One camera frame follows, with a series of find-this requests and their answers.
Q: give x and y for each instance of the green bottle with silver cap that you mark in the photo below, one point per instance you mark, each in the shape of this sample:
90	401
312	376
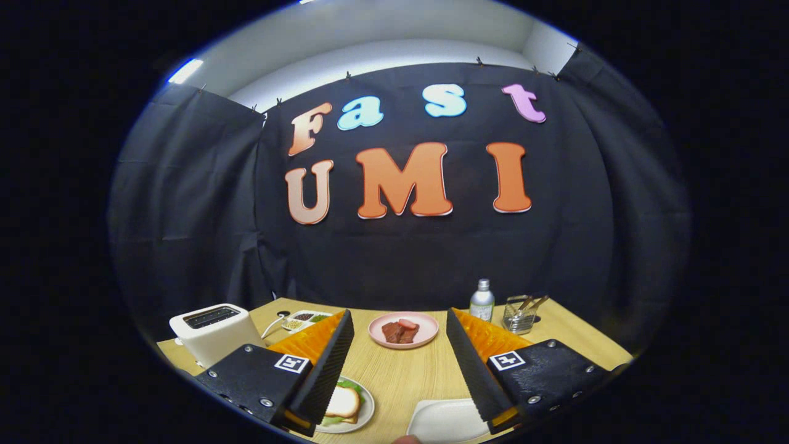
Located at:
482	305

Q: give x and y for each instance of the white divided dish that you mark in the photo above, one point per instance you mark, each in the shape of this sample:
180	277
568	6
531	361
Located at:
305	322

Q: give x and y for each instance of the toasted bread slice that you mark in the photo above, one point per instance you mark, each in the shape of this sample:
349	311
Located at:
343	402

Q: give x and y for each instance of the ceiling light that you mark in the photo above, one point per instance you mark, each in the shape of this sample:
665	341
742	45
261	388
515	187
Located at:
185	71

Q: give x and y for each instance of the pink plate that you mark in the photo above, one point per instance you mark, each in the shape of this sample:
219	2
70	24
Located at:
425	336

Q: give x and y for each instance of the green lettuce leaf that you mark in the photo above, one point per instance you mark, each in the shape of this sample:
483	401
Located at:
352	385

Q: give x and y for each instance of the round white plate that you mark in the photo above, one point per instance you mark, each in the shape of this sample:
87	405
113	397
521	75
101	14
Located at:
368	407

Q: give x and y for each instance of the brown meat slices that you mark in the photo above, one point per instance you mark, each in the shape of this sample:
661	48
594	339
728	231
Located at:
397	334

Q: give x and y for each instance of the red sausage piece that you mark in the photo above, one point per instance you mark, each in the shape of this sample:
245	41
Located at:
408	324

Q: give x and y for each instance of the white oblong plate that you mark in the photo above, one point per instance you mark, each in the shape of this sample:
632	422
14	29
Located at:
444	422

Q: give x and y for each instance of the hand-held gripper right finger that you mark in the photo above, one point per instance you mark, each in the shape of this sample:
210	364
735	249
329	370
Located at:
471	370

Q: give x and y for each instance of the white toaster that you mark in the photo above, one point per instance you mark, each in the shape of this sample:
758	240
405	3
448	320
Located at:
216	339

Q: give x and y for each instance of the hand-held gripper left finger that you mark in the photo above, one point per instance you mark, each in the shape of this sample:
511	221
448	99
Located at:
327	376

